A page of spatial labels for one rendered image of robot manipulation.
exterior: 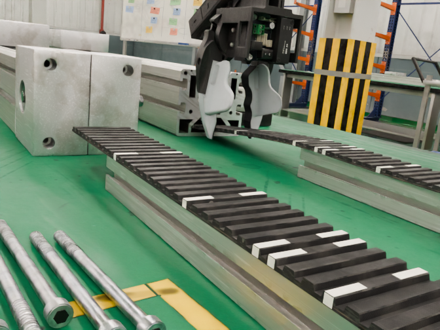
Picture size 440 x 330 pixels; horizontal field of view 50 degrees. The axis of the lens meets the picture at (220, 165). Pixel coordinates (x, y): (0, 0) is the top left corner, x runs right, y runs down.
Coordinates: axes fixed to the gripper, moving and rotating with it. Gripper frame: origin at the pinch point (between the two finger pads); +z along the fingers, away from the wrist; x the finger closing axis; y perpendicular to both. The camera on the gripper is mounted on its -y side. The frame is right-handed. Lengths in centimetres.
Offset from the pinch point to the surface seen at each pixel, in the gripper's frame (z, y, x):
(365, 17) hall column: -47, -207, 252
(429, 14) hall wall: -113, -479, 709
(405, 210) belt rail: 1.2, 27.8, -2.0
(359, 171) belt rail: -0.5, 22.9, -2.0
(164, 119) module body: 0.4, -7.8, -5.1
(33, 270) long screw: 1.2, 28.5, -28.5
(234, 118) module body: -0.5, -4.3, 3.8
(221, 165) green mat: 2.0, 10.6, -7.5
